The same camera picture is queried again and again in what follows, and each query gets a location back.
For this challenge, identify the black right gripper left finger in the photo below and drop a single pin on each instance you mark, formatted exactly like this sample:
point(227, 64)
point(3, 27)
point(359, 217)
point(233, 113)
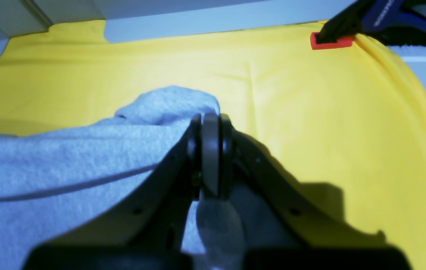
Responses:
point(142, 232)

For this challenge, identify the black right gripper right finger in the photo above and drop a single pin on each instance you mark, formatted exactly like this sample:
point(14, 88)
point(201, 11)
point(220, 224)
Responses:
point(291, 213)

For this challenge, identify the grey t-shirt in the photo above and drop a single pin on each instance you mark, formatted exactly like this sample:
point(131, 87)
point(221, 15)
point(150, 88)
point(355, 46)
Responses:
point(53, 182)

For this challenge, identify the yellow table cloth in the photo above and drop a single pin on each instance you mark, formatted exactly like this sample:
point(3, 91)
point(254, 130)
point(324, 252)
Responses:
point(353, 117)

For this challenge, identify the blue red table clamp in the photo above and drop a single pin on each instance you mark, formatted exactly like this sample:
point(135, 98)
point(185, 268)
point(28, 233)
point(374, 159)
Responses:
point(391, 22)

